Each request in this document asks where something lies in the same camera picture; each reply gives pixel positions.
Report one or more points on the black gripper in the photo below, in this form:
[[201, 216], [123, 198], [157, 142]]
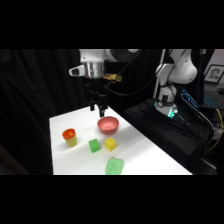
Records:
[[95, 96]]

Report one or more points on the green triangle block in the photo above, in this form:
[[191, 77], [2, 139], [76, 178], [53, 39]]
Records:
[[114, 166]]

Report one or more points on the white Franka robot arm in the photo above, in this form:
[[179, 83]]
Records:
[[181, 70]]

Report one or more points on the pink bowl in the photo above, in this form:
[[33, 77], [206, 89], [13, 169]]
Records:
[[108, 125]]

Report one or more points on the green cube block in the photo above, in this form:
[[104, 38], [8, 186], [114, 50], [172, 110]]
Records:
[[94, 146]]

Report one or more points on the yellow cube block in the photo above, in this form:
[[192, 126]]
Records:
[[110, 144]]

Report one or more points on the yellow cup with orange rim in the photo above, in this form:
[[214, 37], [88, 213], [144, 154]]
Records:
[[70, 137]]

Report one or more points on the black curtain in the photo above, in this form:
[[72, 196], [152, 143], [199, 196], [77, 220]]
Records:
[[33, 100]]

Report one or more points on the black robot stand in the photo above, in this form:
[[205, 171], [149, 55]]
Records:
[[166, 133]]

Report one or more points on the small green base light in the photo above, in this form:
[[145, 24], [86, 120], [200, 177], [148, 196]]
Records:
[[171, 113]]

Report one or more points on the blue lit keyboard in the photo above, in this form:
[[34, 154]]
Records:
[[191, 98]]

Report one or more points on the framed picture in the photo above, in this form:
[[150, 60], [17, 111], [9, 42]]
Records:
[[214, 73]]

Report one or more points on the yellow wrist mount block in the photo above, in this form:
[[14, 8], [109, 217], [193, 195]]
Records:
[[112, 78]]

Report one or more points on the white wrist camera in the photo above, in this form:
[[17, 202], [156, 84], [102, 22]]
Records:
[[77, 70]]

